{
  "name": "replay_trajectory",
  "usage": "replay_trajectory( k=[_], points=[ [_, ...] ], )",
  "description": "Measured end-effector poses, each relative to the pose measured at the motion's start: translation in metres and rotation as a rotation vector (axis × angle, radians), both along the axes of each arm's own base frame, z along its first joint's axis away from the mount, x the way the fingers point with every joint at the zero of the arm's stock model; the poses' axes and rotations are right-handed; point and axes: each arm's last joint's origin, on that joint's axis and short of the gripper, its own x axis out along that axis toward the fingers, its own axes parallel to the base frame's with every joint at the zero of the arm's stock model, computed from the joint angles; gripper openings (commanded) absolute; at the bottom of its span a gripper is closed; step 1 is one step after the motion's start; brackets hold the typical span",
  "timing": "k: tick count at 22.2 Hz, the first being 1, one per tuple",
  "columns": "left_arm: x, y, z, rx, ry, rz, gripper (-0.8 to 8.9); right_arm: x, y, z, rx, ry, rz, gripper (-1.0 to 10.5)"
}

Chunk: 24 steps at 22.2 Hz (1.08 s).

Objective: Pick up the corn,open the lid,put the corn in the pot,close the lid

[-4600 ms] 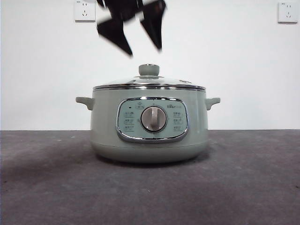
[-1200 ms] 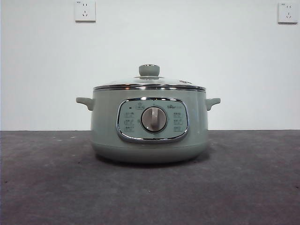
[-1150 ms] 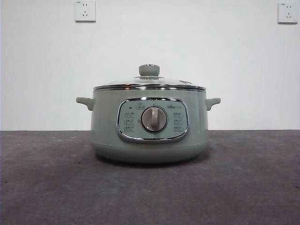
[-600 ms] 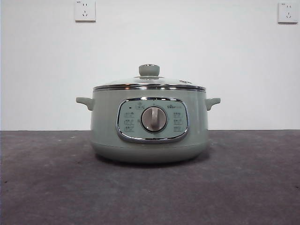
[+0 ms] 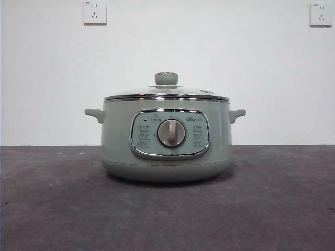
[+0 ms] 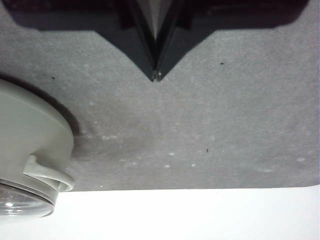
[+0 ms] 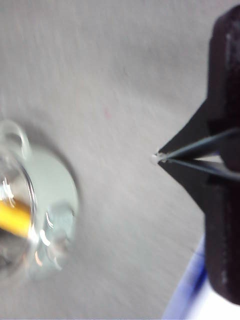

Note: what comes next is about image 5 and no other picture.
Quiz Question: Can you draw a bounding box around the glass lid with green knob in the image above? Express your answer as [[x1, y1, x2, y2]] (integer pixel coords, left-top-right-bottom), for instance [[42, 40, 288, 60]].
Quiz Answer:
[[103, 71, 230, 101]]

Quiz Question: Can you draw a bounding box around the green electric cooking pot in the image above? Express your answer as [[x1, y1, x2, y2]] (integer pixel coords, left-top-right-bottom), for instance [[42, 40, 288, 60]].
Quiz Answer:
[[84, 98, 247, 183]]

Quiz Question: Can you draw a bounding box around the white wall socket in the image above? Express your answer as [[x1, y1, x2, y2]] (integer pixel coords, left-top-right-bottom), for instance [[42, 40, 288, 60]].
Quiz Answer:
[[83, 0, 107, 26], [309, 3, 329, 27]]

